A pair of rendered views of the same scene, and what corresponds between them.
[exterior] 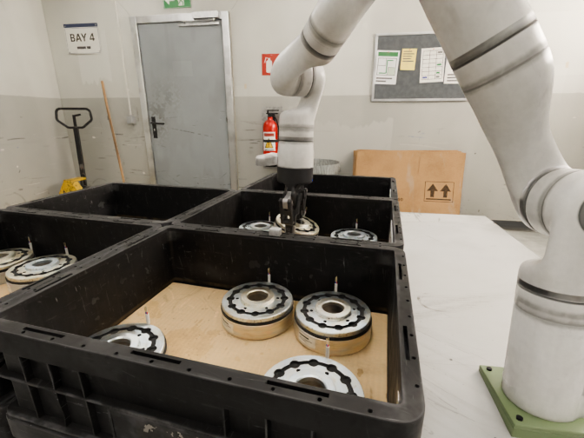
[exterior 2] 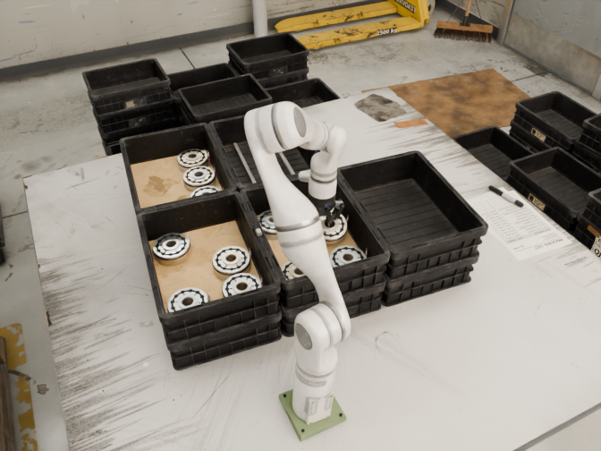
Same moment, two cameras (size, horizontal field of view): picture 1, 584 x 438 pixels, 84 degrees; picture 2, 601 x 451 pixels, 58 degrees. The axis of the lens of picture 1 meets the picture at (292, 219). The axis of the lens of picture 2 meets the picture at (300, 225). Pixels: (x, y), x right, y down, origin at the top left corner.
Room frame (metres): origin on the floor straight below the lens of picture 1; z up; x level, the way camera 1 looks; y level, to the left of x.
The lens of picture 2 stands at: (-0.05, -0.90, 1.93)
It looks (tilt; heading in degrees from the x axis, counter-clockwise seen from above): 42 degrees down; 54
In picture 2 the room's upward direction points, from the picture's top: straight up
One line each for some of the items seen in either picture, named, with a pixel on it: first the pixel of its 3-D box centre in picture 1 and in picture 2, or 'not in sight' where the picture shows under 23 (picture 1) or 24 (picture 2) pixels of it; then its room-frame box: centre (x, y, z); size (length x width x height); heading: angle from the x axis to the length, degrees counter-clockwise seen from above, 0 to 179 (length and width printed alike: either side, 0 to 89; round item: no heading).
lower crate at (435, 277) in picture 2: not in sight; (400, 238); (0.93, -0.09, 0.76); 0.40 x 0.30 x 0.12; 74
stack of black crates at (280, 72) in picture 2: not in sight; (268, 83); (1.55, 1.61, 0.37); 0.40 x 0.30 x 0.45; 170
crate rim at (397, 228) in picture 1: (297, 215); (310, 223); (0.64, -0.01, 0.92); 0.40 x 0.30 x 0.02; 74
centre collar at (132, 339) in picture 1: (116, 348); (171, 244); (0.30, 0.20, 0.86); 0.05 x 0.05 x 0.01
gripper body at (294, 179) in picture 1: (295, 185); (321, 201); (0.68, -0.01, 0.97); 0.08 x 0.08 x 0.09
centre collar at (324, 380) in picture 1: (310, 389); (187, 302); (0.25, -0.02, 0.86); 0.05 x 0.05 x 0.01
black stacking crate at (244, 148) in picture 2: (136, 222); (266, 159); (0.74, 0.37, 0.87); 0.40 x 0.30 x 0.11; 74
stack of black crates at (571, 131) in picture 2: not in sight; (554, 141); (2.47, 0.28, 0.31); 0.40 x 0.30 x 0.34; 80
